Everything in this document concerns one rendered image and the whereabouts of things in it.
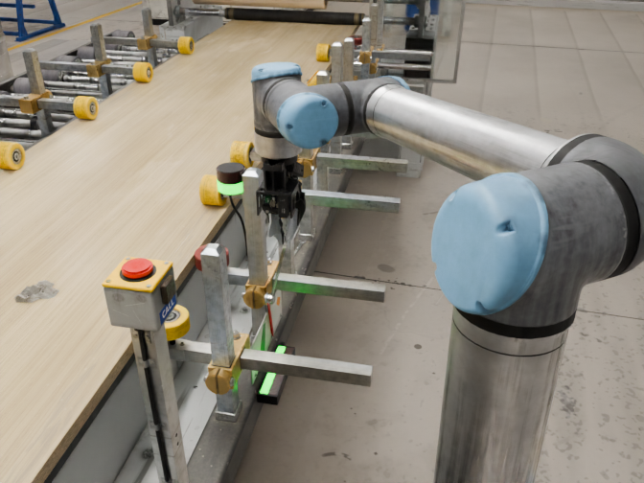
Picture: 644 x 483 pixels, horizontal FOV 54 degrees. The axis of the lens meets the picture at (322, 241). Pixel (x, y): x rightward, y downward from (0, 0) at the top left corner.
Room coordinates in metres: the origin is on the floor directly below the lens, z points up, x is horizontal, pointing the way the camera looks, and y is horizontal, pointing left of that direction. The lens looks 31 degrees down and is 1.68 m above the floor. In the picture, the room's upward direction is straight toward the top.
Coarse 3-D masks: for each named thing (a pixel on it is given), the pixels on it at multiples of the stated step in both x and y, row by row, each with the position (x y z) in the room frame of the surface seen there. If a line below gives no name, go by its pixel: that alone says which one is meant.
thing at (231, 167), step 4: (224, 164) 1.23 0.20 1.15; (228, 164) 1.23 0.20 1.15; (232, 164) 1.23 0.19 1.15; (236, 164) 1.23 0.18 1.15; (240, 164) 1.23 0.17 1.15; (220, 168) 1.21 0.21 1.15; (224, 168) 1.21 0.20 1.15; (228, 168) 1.21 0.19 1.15; (232, 168) 1.21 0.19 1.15; (236, 168) 1.21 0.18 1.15; (240, 168) 1.21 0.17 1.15; (224, 172) 1.19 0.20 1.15; (228, 172) 1.19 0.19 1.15; (232, 172) 1.19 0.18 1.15; (228, 184) 1.18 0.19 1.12; (232, 184) 1.18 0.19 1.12; (232, 200) 1.21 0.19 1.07; (232, 204) 1.21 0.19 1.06; (236, 212) 1.21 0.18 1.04; (240, 216) 1.20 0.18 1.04; (244, 228) 1.20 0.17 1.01; (244, 232) 1.20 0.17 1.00; (244, 236) 1.20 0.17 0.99
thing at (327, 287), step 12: (228, 276) 1.24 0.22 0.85; (240, 276) 1.24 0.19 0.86; (288, 276) 1.23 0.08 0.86; (300, 276) 1.23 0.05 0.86; (276, 288) 1.22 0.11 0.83; (288, 288) 1.21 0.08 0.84; (300, 288) 1.21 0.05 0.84; (312, 288) 1.20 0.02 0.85; (324, 288) 1.20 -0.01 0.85; (336, 288) 1.19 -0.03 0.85; (348, 288) 1.19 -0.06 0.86; (360, 288) 1.18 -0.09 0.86; (372, 288) 1.18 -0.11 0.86; (384, 288) 1.18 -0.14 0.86; (372, 300) 1.18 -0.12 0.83
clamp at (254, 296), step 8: (272, 264) 1.27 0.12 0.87; (272, 272) 1.23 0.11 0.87; (248, 280) 1.20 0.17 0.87; (248, 288) 1.17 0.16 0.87; (256, 288) 1.17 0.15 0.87; (264, 288) 1.17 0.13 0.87; (248, 296) 1.16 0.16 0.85; (256, 296) 1.16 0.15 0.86; (264, 296) 1.16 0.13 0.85; (248, 304) 1.16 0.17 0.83; (256, 304) 1.16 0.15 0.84; (264, 304) 1.17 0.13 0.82
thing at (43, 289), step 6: (42, 282) 1.13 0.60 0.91; (48, 282) 1.13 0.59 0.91; (30, 288) 1.10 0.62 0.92; (36, 288) 1.10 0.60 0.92; (42, 288) 1.10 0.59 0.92; (48, 288) 1.10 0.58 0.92; (54, 288) 1.12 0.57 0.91; (18, 294) 1.08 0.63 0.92; (24, 294) 1.09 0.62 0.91; (30, 294) 1.09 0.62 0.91; (36, 294) 1.09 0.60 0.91; (42, 294) 1.09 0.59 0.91; (48, 294) 1.09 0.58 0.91; (54, 294) 1.10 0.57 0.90; (18, 300) 1.07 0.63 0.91; (24, 300) 1.07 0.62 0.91; (30, 300) 1.07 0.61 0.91
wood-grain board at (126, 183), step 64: (192, 64) 2.93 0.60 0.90; (256, 64) 2.93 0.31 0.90; (320, 64) 2.94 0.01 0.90; (64, 128) 2.09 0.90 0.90; (128, 128) 2.09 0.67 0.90; (192, 128) 2.10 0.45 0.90; (0, 192) 1.59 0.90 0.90; (64, 192) 1.59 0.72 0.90; (128, 192) 1.59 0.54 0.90; (192, 192) 1.60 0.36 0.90; (0, 256) 1.25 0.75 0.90; (64, 256) 1.25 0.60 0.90; (128, 256) 1.26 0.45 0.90; (192, 256) 1.26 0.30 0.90; (0, 320) 1.01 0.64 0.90; (64, 320) 1.01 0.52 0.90; (0, 384) 0.83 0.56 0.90; (64, 384) 0.83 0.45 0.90; (0, 448) 0.69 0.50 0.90; (64, 448) 0.70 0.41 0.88
